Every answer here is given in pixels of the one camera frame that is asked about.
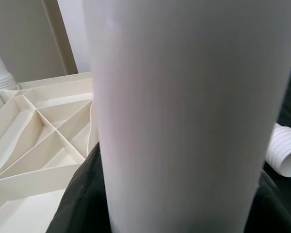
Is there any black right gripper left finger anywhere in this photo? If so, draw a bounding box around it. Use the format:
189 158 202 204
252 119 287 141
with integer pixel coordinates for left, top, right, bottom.
45 142 112 233

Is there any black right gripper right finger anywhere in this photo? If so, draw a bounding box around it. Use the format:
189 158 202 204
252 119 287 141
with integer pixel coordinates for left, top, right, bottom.
242 167 291 233

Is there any white plastic children table top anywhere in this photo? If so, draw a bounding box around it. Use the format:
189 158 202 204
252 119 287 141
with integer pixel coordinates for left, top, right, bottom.
0 71 97 233

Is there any beige door frame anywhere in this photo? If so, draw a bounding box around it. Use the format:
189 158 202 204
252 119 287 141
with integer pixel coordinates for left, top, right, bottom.
41 0 80 76

